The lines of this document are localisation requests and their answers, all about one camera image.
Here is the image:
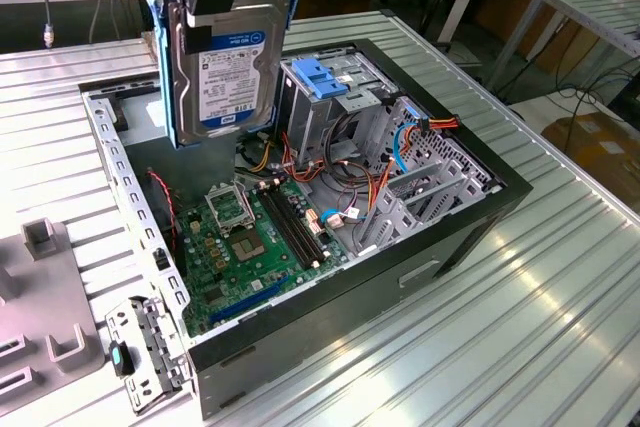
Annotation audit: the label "small metal slat table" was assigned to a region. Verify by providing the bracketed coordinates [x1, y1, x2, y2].
[487, 0, 640, 93]

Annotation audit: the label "grey parts rack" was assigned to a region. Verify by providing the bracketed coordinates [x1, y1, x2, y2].
[0, 216, 107, 421]

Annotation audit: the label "blue expansion slot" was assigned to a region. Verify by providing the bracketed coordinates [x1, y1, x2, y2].
[208, 274, 290, 327]

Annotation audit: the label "thick black cable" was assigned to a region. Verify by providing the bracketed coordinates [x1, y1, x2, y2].
[322, 111, 366, 183]

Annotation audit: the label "grey metal disk bay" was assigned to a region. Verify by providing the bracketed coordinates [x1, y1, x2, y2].
[352, 154, 496, 258]

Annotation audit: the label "grey metal slot bracket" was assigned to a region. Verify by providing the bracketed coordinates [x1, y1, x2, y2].
[104, 295, 195, 417]

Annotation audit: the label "black teal latch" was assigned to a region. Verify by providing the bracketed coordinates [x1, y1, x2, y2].
[108, 340, 136, 377]

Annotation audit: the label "black RAM slot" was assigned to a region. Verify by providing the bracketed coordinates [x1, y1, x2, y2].
[257, 187, 312, 269]
[270, 185, 322, 266]
[263, 186, 317, 268]
[276, 184, 327, 264]

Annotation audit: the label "thin wire locking lever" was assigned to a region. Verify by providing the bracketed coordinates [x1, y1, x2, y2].
[238, 180, 261, 228]

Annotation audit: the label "brown cardboard box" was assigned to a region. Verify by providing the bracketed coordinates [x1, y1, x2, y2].
[542, 114, 640, 208]

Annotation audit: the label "black open PC case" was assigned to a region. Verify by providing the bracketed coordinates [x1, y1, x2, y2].
[77, 37, 534, 421]

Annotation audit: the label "thin wires with white plug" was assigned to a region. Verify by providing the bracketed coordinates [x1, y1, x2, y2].
[339, 186, 374, 221]

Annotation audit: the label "green motherboard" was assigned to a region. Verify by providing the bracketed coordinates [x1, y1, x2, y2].
[177, 179, 351, 338]

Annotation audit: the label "hard disk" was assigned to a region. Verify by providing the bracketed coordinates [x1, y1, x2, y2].
[147, 0, 307, 151]

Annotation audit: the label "red orange power wire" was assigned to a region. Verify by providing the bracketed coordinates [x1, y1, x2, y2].
[367, 115, 460, 221]

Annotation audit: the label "blue plastic bay latch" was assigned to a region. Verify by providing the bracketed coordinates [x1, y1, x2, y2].
[291, 57, 351, 101]

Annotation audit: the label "grey metal drive cage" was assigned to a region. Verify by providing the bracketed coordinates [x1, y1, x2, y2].
[276, 49, 401, 166]

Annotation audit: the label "metal socket cover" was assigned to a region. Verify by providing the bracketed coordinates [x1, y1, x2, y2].
[203, 184, 257, 236]

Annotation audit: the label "red orange supply wires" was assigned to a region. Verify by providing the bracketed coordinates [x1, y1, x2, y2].
[277, 131, 329, 186]

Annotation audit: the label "grey power supply unit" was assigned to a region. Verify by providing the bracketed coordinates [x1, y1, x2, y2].
[115, 94, 240, 201]

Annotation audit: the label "thin red fan wire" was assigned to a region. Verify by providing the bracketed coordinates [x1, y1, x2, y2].
[147, 170, 179, 258]

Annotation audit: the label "yellow supply wires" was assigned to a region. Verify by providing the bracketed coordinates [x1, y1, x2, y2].
[244, 139, 277, 174]

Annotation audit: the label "blue data wire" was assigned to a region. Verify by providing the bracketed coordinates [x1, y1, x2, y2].
[319, 121, 421, 229]

